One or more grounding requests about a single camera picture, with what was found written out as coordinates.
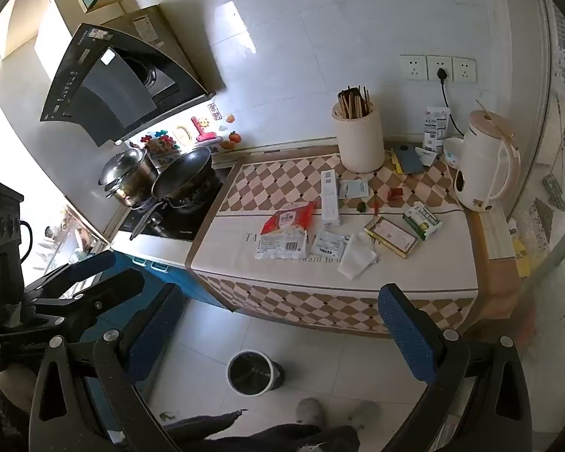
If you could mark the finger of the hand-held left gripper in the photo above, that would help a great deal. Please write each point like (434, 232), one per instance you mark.
(92, 263)
(108, 292)

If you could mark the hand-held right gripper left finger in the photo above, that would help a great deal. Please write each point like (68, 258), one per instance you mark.
(155, 329)

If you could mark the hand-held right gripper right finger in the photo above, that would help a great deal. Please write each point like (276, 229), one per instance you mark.
(407, 334)

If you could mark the round grey trash bin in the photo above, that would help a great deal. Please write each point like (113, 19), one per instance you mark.
(253, 373)

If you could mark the green white medicine box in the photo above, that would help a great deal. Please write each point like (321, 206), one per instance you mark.
(423, 222)

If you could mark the white barcode packet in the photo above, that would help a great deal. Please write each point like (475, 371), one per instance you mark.
(278, 245)

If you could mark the long white box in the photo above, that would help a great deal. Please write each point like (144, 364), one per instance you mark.
(330, 197)

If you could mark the red snack packet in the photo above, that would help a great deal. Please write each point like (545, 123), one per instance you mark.
(287, 219)

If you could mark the blue kitchen base cabinet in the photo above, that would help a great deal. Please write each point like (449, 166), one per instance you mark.
(193, 278)

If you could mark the green leaf scrap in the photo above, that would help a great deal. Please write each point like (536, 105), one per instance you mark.
(168, 416)

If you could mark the grey right slipper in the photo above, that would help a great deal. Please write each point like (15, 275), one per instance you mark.
(365, 413)

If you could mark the grey slipper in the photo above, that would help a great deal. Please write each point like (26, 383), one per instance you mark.
(309, 412)
(365, 413)

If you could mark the white tissue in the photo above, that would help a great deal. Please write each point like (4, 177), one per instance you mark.
(357, 256)

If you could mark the steel cooking pot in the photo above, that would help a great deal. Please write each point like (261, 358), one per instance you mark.
(127, 176)

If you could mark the black gas stove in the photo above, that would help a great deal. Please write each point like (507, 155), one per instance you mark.
(179, 223)

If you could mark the flat yellow box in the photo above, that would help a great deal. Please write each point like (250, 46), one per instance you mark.
(391, 236)

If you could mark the white sachet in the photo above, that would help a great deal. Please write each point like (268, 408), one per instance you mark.
(328, 245)
(354, 189)

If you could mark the person's right leg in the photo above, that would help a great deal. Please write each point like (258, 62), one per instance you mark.
(341, 440)

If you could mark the person's leg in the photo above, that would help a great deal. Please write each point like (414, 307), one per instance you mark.
(287, 438)
(341, 440)

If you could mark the grey left slipper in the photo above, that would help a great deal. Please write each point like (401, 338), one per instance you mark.
(309, 412)

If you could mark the black wok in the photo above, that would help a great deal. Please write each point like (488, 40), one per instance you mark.
(183, 174)

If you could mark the small red wrapper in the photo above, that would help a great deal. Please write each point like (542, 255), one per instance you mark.
(395, 194)

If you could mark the person's left leg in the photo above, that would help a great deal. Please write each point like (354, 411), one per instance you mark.
(287, 438)

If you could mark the small white packet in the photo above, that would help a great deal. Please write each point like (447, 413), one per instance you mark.
(427, 156)

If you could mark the black range hood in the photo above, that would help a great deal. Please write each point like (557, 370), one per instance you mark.
(117, 84)

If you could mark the cream electric kettle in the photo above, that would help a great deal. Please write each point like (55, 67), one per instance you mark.
(482, 169)

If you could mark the checked brown white tablecloth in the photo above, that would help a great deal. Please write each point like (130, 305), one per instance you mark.
(273, 183)

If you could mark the white bowl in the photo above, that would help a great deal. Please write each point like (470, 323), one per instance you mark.
(452, 151)

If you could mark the cream chopstick holder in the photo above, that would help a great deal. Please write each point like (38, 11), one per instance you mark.
(359, 141)

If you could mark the white printed carton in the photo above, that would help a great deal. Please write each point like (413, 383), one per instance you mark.
(435, 127)

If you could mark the bunch of wooden chopsticks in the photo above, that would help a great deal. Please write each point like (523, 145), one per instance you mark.
(353, 102)

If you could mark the colourful wall stickers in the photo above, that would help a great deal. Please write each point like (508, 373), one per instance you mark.
(202, 129)

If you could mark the white wall socket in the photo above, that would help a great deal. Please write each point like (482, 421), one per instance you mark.
(413, 68)
(439, 63)
(464, 70)

